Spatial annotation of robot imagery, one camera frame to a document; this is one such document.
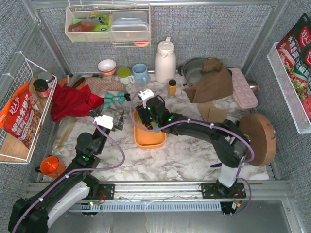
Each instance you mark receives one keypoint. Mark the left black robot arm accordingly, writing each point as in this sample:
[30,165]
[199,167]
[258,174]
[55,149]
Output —
[38,213]

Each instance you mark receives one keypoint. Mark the white wire basket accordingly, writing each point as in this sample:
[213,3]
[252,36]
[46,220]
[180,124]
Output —
[12,150]

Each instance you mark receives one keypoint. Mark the red snack bag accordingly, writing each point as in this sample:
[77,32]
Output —
[19,118]

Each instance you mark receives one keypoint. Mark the steel pot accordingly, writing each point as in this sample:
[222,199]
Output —
[192,70]

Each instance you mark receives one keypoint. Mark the teal coffee capsule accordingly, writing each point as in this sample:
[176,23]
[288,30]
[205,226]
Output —
[156,128]
[121,94]
[109,96]
[106,104]

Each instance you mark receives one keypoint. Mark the green lidded cup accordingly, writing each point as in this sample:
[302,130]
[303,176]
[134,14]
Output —
[125,76]

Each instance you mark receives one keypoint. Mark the orange storage basket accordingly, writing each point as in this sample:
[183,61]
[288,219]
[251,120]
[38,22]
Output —
[148,140]

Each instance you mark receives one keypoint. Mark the silver lidded jar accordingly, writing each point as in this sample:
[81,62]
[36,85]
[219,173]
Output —
[48,77]

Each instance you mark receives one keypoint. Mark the brown cloth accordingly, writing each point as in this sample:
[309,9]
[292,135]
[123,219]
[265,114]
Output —
[215,84]

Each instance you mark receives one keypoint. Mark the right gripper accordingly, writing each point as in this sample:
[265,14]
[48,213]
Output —
[146,116]

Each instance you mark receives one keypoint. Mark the red noodle packets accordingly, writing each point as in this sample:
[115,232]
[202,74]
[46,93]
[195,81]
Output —
[295,53]

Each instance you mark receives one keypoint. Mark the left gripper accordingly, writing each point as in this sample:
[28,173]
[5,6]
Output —
[110,128]

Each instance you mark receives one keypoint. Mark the black coffee capsule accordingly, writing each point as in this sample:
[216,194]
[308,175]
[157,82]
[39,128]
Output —
[127,97]

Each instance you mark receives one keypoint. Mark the orange striped white bowl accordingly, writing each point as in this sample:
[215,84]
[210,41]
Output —
[107,67]

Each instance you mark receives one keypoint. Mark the blue mug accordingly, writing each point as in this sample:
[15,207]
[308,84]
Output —
[140,73]

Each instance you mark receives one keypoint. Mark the orange plate with utensils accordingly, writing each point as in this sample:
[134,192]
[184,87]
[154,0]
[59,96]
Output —
[76,81]

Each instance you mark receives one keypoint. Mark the white thermos jug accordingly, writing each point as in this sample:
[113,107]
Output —
[165,61]

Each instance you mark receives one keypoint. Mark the dark lidded jar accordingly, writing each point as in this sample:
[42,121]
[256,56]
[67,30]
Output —
[41,88]

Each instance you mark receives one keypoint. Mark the red satin cloth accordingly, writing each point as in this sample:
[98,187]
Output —
[71,102]

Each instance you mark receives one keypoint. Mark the orange round lid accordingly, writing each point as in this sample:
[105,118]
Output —
[51,167]

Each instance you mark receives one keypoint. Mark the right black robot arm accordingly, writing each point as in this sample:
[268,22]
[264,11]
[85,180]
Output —
[230,144]

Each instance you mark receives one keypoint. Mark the round wooden board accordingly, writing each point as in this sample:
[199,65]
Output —
[262,137]

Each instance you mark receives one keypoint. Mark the pink egg tray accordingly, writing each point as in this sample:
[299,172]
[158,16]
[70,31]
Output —
[242,93]

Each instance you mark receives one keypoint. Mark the clear plastic food box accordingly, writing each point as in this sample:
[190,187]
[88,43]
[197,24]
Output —
[129,26]

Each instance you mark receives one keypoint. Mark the clear wall shelf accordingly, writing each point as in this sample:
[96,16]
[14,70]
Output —
[91,23]

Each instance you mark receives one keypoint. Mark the orange juice bottle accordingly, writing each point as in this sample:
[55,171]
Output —
[172,87]

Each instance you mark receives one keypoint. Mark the brown cork mat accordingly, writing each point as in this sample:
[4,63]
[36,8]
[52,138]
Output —
[217,115]
[204,109]

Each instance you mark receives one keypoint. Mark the clear glass container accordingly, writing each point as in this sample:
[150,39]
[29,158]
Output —
[60,134]

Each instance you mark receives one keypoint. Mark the white side rack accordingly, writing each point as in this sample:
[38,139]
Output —
[298,114]

